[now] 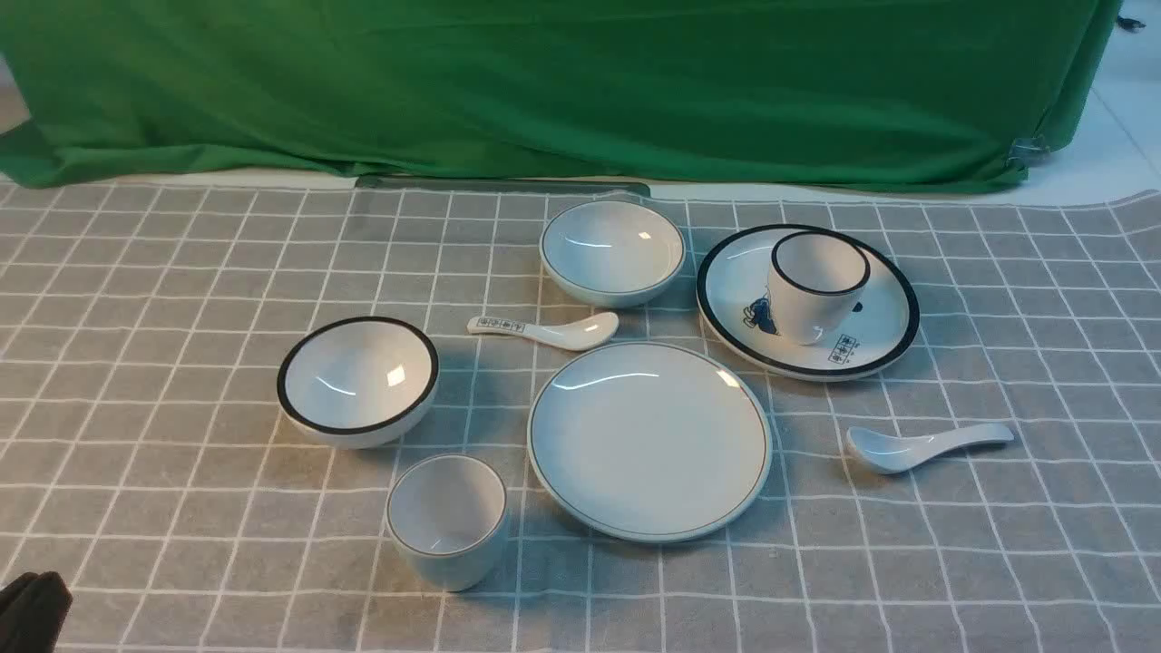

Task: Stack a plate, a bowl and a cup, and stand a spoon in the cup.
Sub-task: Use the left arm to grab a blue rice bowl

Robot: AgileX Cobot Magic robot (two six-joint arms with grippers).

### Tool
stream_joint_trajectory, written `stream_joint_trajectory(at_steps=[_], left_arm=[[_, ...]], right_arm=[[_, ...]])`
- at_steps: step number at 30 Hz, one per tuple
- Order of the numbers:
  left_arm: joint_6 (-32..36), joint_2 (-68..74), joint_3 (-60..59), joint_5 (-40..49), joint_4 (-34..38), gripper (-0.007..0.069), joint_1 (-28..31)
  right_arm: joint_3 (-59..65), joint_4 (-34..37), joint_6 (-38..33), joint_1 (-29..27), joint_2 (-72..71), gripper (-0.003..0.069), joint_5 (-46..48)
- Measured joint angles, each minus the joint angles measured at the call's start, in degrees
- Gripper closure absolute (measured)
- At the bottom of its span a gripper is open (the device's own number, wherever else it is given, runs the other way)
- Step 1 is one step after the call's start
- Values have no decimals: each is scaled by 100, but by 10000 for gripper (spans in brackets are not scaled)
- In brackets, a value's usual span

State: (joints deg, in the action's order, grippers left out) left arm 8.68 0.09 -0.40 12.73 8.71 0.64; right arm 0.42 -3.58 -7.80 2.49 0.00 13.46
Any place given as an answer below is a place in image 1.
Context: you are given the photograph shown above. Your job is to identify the white thin-rimmed bowl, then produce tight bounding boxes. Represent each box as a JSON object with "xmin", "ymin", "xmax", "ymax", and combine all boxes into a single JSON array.
[{"xmin": 539, "ymin": 201, "xmax": 686, "ymax": 309}]

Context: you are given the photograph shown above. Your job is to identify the plain white spoon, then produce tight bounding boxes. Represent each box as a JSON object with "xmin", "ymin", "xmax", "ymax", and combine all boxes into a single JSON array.
[{"xmin": 846, "ymin": 423, "xmax": 1015, "ymax": 475}]

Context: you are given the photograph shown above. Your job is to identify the metal clip on backdrop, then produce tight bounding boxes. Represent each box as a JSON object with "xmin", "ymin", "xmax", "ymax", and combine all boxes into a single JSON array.
[{"xmin": 1008, "ymin": 135, "xmax": 1053, "ymax": 167}]

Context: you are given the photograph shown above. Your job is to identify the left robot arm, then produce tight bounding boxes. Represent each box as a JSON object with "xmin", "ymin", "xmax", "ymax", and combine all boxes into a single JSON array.
[{"xmin": 1, "ymin": 571, "xmax": 73, "ymax": 652}]

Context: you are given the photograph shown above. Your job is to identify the white black-rimmed plate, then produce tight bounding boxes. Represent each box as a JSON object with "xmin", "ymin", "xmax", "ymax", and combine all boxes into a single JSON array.
[{"xmin": 697, "ymin": 224, "xmax": 921, "ymax": 382}]

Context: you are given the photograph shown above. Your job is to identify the white thin-rimmed cup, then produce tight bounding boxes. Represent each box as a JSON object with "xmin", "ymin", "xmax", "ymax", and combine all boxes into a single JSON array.
[{"xmin": 385, "ymin": 453, "xmax": 509, "ymax": 593}]

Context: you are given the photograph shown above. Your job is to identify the green backdrop cloth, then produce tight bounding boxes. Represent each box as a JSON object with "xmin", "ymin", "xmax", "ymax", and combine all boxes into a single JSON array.
[{"xmin": 3, "ymin": 1, "xmax": 1120, "ymax": 194}]

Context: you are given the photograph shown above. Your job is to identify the white thin-rimmed plate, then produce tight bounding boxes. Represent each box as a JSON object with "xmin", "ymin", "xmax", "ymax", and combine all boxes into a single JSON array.
[{"xmin": 526, "ymin": 342, "xmax": 773, "ymax": 544}]

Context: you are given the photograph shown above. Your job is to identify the white black-rimmed cup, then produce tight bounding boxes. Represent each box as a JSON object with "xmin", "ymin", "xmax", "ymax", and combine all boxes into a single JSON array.
[{"xmin": 767, "ymin": 230, "xmax": 871, "ymax": 346}]

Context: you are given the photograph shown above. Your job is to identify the white black-rimmed bowl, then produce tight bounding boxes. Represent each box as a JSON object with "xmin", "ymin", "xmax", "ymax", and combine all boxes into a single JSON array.
[{"xmin": 275, "ymin": 316, "xmax": 441, "ymax": 450}]

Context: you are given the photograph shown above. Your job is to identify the white patterned-handle spoon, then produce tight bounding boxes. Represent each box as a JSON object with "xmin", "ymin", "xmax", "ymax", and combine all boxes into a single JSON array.
[{"xmin": 467, "ymin": 313, "xmax": 620, "ymax": 352}]

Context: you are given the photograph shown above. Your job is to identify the grey checked tablecloth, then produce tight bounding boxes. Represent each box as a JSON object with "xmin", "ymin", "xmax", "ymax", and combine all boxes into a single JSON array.
[{"xmin": 1, "ymin": 182, "xmax": 1160, "ymax": 652}]

